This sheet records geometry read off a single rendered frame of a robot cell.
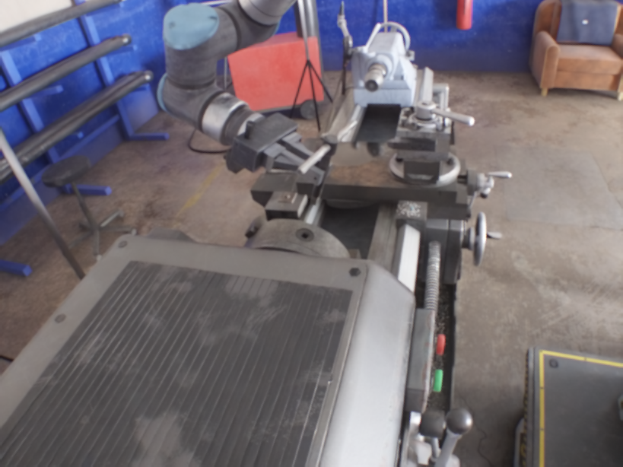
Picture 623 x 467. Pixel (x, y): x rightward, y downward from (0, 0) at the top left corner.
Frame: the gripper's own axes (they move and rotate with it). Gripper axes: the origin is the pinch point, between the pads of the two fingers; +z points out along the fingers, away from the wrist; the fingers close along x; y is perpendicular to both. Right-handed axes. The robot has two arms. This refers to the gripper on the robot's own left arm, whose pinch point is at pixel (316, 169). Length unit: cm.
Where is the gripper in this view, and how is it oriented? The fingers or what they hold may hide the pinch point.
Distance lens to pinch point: 70.7
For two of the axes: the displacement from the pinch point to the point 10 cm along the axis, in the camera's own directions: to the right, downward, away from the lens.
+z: 8.3, 5.0, -2.2
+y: 2.4, -7.0, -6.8
